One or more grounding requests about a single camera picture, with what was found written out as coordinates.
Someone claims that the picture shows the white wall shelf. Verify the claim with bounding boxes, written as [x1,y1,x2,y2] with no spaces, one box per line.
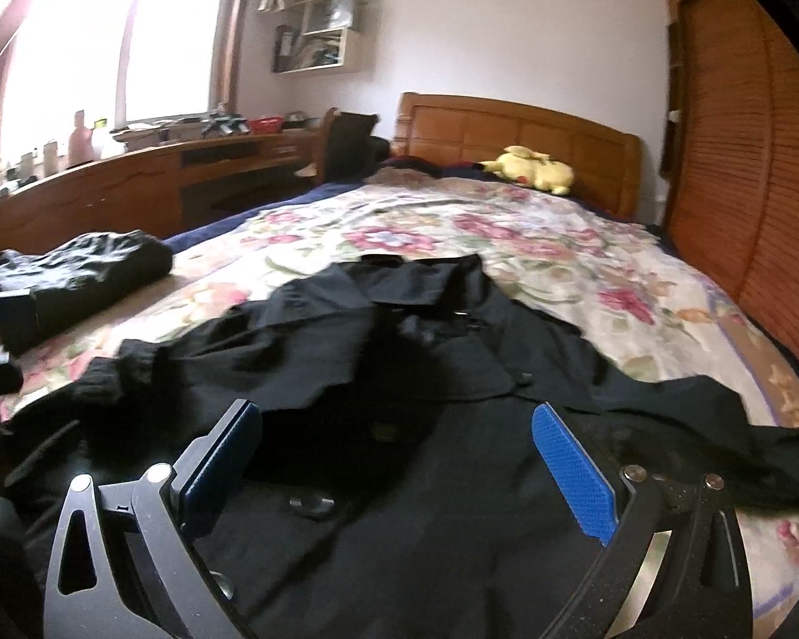
[258,0,364,76]

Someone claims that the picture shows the wooden wardrobe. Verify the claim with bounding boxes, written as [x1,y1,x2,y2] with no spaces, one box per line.
[659,0,799,377]

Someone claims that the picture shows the wooden desk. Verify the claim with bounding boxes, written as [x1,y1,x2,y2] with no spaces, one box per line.
[0,129,321,267]

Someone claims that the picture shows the white bottle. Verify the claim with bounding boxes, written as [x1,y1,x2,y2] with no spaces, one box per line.
[89,118,129,161]

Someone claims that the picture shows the dark pillow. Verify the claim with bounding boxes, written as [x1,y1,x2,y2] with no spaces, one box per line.
[379,154,500,182]

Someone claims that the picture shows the folded black garment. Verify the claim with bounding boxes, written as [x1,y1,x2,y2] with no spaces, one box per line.
[0,231,175,354]

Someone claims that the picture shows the black desk gadget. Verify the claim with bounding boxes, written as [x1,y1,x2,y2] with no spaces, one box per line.
[203,103,249,140]

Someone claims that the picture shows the wooden chair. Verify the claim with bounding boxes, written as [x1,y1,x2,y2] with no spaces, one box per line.
[298,106,347,187]

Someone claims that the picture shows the pink bottle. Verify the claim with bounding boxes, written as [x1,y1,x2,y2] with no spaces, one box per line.
[68,110,95,167]

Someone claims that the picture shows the floral blanket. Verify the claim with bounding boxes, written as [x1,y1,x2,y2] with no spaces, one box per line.
[0,176,799,639]

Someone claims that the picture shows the black coat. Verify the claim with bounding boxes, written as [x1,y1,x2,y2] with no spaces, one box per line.
[0,254,799,639]

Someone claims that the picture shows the yellow plush toy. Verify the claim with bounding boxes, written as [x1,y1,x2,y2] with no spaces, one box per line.
[474,145,577,196]

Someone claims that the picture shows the window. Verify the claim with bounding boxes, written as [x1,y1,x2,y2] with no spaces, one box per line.
[0,0,233,151]

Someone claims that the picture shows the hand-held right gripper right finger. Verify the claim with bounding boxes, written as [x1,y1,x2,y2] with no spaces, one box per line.
[531,403,755,639]

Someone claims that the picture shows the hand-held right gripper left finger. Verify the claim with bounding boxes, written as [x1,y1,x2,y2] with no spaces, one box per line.
[43,399,264,639]

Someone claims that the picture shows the wooden headboard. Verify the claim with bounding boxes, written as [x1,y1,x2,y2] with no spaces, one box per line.
[394,92,642,220]

